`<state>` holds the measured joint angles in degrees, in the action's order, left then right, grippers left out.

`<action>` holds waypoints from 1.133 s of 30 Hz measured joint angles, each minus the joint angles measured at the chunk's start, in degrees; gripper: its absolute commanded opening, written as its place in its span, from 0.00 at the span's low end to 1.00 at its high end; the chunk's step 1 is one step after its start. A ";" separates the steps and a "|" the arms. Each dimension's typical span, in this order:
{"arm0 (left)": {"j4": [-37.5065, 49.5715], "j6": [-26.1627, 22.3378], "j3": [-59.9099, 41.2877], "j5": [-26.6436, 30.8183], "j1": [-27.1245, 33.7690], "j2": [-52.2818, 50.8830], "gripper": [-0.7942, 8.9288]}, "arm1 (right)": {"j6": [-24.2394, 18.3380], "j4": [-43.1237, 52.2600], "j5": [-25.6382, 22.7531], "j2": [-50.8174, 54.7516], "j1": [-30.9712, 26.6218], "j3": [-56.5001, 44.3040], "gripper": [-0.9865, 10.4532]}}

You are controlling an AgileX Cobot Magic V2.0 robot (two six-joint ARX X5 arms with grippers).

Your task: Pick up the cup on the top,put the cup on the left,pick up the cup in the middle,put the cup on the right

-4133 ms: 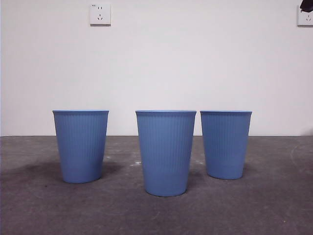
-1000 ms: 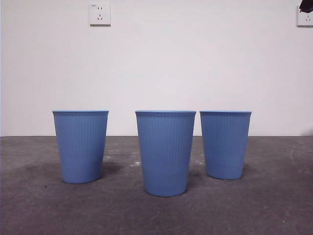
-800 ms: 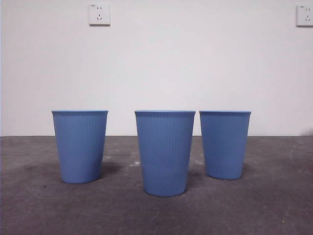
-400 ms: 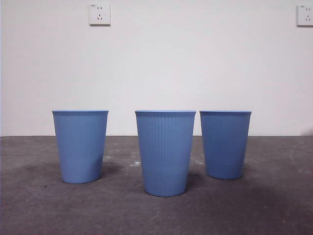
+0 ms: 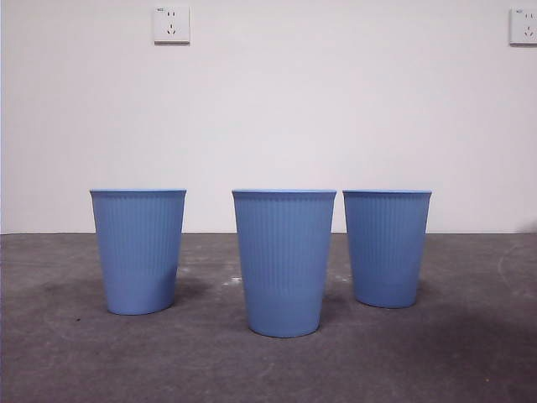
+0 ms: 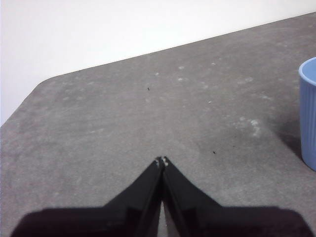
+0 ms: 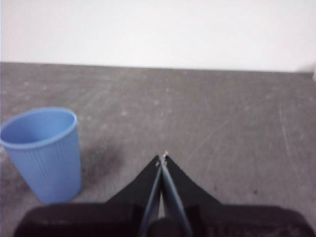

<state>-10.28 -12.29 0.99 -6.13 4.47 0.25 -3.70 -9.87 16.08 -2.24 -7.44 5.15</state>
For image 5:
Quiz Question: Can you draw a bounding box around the blue ribbed plastic cup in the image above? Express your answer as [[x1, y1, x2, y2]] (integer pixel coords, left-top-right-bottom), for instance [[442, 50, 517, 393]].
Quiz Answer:
[[341, 189, 434, 310], [88, 187, 188, 317], [231, 188, 338, 338]]

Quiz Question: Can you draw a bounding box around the white wall socket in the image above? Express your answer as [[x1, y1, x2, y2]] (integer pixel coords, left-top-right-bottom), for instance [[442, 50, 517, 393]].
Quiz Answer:
[[508, 6, 537, 48], [152, 5, 191, 46]]

